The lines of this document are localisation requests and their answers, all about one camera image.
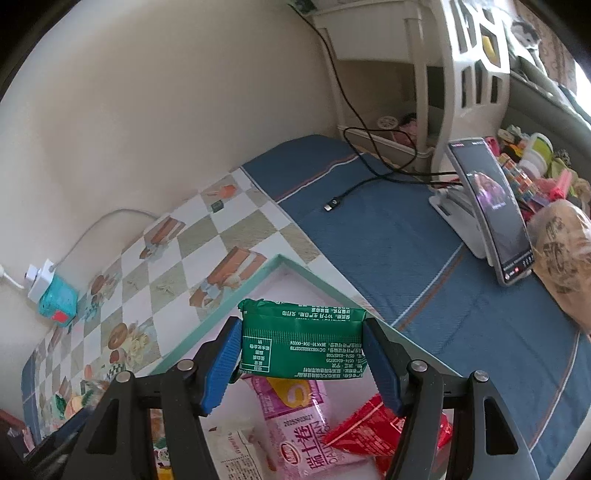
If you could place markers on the dark green snack packet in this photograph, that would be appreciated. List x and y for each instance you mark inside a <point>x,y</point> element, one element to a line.
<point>291,341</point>

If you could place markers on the brown paper bag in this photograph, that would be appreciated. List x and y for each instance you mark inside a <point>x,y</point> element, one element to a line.
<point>560,237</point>

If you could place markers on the red white snack packet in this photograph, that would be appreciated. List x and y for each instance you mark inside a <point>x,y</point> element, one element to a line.
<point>237,454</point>

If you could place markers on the white phone stand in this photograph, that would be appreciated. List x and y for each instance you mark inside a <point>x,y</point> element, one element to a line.
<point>456,208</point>

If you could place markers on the pink snack packet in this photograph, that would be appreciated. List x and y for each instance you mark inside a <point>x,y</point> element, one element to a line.
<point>298,415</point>

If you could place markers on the orange snack packet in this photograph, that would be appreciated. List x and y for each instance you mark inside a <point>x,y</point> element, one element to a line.
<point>164,472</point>

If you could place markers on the smartphone on stand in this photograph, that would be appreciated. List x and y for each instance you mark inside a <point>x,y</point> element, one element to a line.
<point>497,212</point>

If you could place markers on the mint rimmed white tray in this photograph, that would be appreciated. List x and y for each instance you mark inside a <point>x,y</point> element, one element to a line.
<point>246,274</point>

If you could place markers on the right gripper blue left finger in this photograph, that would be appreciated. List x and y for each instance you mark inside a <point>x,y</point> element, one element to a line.
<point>116,442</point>

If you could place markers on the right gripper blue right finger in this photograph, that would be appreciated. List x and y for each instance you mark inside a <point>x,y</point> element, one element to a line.
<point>486,441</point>

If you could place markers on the light green white snack packet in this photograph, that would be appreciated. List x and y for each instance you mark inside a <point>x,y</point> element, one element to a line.
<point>58,405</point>

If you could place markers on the red foil snack packet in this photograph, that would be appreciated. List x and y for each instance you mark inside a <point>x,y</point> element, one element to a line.
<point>372,431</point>

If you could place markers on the teal toy box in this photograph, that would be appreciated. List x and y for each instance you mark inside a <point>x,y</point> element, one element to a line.
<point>59,302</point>

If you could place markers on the white green lidded jar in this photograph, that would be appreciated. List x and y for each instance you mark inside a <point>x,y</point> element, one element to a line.
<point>536,156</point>

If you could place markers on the white plastic shelf unit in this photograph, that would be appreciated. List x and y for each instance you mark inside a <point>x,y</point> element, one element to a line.
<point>408,77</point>

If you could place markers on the orange wrapped cake packet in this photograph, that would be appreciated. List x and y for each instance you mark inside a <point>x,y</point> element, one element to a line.
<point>74,405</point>

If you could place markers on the white power adapter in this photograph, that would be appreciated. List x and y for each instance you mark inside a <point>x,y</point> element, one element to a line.
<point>38,280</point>

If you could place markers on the checkered picture tablecloth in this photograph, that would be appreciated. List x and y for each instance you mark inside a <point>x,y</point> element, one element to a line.
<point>134,312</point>

